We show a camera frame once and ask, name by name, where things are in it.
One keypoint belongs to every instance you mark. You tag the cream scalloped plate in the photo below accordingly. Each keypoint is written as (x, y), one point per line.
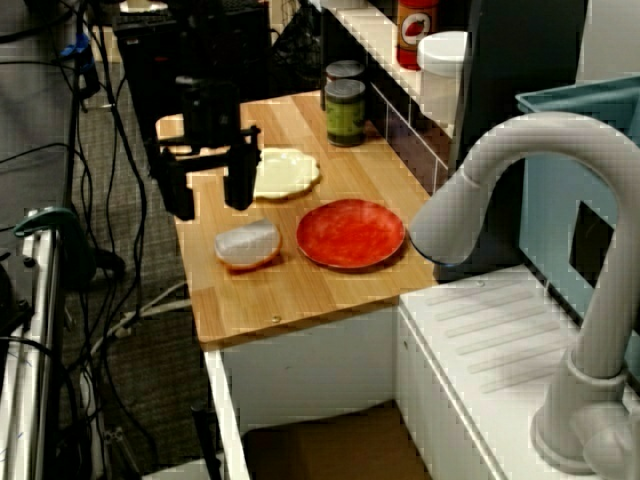
(290, 172)

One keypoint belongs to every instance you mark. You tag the aluminium frame rail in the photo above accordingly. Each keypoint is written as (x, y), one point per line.
(42, 325)

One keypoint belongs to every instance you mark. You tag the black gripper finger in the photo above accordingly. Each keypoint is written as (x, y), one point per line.
(242, 175)
(175, 185)

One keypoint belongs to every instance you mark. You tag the red tomato label container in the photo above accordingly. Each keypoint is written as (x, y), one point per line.
(415, 35)

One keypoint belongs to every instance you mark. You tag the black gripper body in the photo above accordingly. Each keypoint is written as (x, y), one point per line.
(210, 115)

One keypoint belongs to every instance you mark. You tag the black hutch wide panel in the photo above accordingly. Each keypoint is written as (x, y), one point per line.
(525, 50)

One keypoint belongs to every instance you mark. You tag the white tiled shelf ledge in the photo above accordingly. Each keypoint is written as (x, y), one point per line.
(370, 30)

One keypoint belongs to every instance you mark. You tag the grey curved faucet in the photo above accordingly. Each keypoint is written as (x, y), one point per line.
(550, 135)

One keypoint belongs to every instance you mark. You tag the white lidded tub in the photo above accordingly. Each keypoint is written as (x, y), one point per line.
(440, 75)

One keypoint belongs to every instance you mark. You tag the red round plate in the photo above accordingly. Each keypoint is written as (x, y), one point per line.
(350, 234)

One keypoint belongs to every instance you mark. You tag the orange beans can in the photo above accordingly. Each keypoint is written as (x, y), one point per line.
(345, 70)

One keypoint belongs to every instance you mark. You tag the teal plastic bin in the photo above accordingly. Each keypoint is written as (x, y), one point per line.
(550, 200)

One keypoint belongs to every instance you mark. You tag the white sink with drainboard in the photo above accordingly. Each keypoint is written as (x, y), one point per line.
(475, 325)

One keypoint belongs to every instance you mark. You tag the green peas can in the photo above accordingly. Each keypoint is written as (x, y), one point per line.
(345, 115)

